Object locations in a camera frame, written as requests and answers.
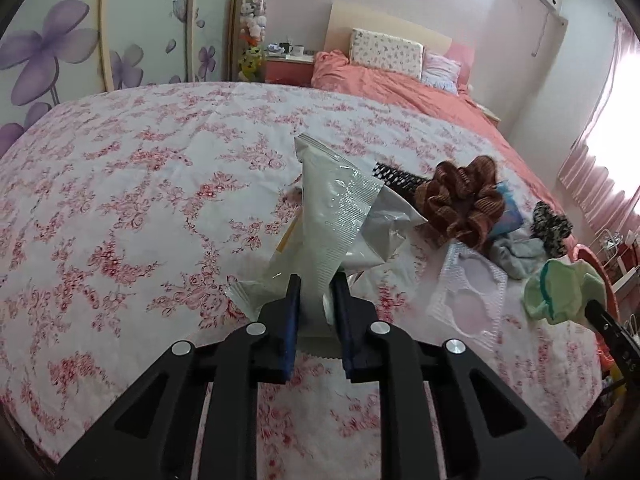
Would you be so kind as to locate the purple striped pillow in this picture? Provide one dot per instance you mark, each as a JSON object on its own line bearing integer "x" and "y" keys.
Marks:
{"x": 440, "y": 72}

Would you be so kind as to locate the pink curtain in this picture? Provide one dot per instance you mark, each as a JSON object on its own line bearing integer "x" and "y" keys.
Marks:
{"x": 610, "y": 135}

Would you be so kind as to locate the white mug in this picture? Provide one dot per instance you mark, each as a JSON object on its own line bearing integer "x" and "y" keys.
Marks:
{"x": 296, "y": 50}

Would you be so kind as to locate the flower printed wardrobe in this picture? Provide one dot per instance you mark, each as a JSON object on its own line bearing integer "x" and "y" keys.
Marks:
{"x": 75, "y": 35}

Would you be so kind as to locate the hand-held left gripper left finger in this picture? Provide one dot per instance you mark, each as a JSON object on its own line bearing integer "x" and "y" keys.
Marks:
{"x": 290, "y": 320}

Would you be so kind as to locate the black patterned scrunchie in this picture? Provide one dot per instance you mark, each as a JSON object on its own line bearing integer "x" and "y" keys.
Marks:
{"x": 550, "y": 227}

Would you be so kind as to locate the bed with red duvet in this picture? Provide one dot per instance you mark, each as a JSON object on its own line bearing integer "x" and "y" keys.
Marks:
{"x": 400, "y": 95}

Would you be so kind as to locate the clear plastic blister tray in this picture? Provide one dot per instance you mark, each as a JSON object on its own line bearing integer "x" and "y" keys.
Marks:
{"x": 465, "y": 305}

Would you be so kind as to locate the grey cloth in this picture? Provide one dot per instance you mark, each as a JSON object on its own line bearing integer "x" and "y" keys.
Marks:
{"x": 515, "y": 255}

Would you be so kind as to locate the beige and pink headboard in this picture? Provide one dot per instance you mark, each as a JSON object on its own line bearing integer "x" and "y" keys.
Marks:
{"x": 380, "y": 20}

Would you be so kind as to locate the pink nightstand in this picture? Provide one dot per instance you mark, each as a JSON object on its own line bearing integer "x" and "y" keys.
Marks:
{"x": 285, "y": 70}

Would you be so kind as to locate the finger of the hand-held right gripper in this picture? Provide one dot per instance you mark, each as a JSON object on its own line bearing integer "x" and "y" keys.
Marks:
{"x": 612, "y": 332}

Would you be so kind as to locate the brown scrunchie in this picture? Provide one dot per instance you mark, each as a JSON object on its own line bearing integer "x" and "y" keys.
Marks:
{"x": 460, "y": 200}

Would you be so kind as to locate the silver foil snack bag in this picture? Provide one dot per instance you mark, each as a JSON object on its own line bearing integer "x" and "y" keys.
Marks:
{"x": 330, "y": 210}

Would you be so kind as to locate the plush toy display tube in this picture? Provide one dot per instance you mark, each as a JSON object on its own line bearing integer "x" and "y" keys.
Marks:
{"x": 252, "y": 25}

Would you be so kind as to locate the green sock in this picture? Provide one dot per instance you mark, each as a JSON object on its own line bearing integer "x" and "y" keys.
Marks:
{"x": 565, "y": 290}

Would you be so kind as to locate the white floral pillow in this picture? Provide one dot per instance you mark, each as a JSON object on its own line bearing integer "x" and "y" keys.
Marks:
{"x": 385, "y": 52}

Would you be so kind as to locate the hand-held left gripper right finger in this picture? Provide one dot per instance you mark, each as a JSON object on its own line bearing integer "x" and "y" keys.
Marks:
{"x": 342, "y": 320}

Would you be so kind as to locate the blue packet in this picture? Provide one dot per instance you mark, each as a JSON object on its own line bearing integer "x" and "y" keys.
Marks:
{"x": 510, "y": 215}

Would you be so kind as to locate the floral covered table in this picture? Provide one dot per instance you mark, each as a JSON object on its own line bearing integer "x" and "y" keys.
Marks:
{"x": 125, "y": 185}

